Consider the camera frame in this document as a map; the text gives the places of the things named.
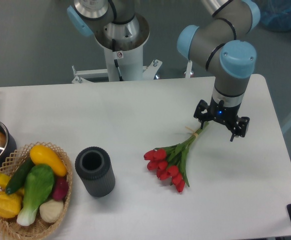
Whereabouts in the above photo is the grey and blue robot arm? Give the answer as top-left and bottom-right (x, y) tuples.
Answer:
(67, 0), (261, 138)

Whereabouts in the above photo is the white garlic bulb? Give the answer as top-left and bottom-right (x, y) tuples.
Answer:
(39, 199), (64, 223)

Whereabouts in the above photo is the red tulip bouquet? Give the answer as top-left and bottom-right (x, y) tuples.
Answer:
(143, 122), (209, 194)

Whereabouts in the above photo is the yellow bell pepper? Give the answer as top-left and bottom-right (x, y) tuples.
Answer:
(0, 191), (22, 219)

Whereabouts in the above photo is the green bok choy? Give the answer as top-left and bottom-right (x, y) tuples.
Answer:
(16, 164), (55, 227)

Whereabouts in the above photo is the green cucumber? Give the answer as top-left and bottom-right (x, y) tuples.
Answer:
(5, 157), (35, 195)

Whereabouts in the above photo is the yellow banana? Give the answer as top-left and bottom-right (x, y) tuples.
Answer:
(0, 172), (25, 196)

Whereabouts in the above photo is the blue plastic bag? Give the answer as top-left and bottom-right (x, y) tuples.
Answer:
(256, 0), (291, 32)

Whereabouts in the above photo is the dark grey ribbed vase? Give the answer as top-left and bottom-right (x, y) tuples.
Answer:
(75, 146), (116, 198)

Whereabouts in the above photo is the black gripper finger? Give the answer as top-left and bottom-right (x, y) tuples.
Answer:
(197, 111), (210, 129)
(230, 125), (247, 142)

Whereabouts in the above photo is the yellow squash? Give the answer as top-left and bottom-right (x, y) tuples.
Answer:
(29, 144), (68, 177)

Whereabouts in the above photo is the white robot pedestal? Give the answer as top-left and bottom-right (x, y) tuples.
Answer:
(69, 11), (163, 83)

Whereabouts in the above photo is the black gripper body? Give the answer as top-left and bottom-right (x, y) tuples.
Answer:
(193, 98), (250, 132)

